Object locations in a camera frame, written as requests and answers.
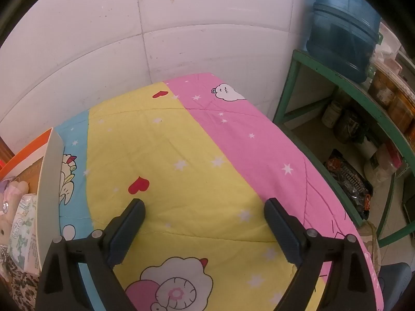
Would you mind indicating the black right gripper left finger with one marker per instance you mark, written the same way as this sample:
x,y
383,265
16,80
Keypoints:
x,y
61,286

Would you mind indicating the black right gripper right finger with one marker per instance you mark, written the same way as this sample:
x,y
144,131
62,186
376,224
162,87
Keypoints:
x,y
349,284

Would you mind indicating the leopard print cloth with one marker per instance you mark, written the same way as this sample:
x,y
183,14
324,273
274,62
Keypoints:
x,y
21,285

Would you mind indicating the dark blue stool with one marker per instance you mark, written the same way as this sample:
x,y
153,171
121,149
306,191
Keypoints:
x,y
393,279

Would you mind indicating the floral tissue pack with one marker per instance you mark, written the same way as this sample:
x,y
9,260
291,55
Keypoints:
x,y
23,238

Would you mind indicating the black tray of items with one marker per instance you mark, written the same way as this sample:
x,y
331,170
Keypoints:
x,y
357,188

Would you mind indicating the pink plush toy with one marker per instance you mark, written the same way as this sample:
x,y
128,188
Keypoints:
x,y
10,199

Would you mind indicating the orange white cardboard box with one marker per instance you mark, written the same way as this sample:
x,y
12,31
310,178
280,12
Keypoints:
x,y
48,147

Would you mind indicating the white plastic container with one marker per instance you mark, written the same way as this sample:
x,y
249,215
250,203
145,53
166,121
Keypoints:
x,y
382,164

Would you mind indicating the colourful cartoon quilt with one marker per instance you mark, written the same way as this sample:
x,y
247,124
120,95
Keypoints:
x,y
204,161

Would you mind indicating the amber food jar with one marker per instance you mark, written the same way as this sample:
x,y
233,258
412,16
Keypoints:
x,y
401,110

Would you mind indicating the green metal shelf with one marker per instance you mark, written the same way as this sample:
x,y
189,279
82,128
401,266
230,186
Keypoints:
x,y
362,105

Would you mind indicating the blue water jug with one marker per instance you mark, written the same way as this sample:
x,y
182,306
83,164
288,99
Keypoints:
x,y
343,36

